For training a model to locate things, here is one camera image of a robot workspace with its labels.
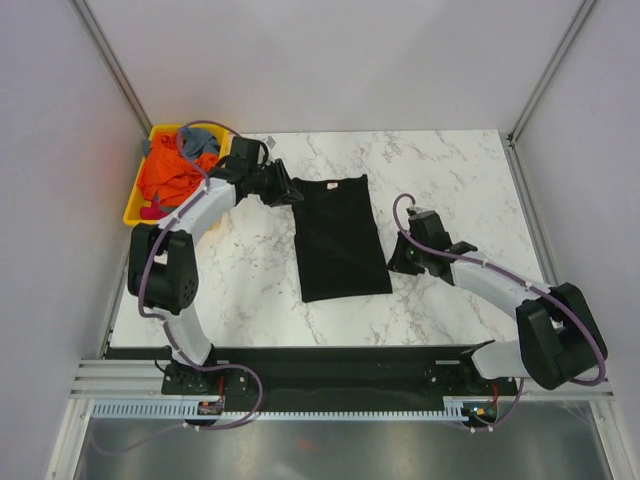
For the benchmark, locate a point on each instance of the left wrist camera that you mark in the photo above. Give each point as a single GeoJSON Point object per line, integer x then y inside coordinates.
{"type": "Point", "coordinates": [246, 155]}

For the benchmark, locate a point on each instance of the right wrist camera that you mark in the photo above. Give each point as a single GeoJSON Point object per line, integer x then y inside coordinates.
{"type": "Point", "coordinates": [426, 227]}

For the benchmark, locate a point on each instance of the grey t-shirt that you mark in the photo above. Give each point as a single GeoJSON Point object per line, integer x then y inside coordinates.
{"type": "Point", "coordinates": [195, 143]}

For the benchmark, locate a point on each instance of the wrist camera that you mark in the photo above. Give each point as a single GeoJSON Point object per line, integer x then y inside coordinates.
{"type": "Point", "coordinates": [426, 227]}
{"type": "Point", "coordinates": [246, 155]}

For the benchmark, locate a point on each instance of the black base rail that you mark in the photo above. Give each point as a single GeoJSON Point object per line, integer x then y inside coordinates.
{"type": "Point", "coordinates": [347, 377]}

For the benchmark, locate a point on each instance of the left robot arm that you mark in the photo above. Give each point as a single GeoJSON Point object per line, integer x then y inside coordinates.
{"type": "Point", "coordinates": [162, 266]}

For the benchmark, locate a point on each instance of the yellow plastic bin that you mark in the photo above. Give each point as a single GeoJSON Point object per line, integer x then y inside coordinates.
{"type": "Point", "coordinates": [223, 135]}

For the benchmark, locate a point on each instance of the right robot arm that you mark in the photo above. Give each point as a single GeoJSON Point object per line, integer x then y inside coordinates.
{"type": "Point", "coordinates": [557, 340]}

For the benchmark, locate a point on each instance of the orange t-shirt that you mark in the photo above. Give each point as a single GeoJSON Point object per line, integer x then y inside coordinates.
{"type": "Point", "coordinates": [169, 178]}

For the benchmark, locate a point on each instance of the white slotted cable duct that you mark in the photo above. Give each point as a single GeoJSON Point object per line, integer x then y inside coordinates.
{"type": "Point", "coordinates": [194, 410]}

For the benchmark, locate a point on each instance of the black t-shirt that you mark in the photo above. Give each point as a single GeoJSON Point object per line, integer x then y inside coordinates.
{"type": "Point", "coordinates": [337, 244]}

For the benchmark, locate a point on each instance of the left aluminium frame post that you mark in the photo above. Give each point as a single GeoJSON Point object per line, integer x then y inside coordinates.
{"type": "Point", "coordinates": [109, 57]}

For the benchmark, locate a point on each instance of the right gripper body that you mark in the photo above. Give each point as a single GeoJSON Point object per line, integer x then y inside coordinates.
{"type": "Point", "coordinates": [409, 257]}

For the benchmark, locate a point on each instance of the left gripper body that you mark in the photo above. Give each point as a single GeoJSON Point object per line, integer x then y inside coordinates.
{"type": "Point", "coordinates": [271, 184]}

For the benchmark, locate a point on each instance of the pink t-shirt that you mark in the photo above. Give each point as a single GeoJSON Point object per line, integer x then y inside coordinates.
{"type": "Point", "coordinates": [152, 212]}

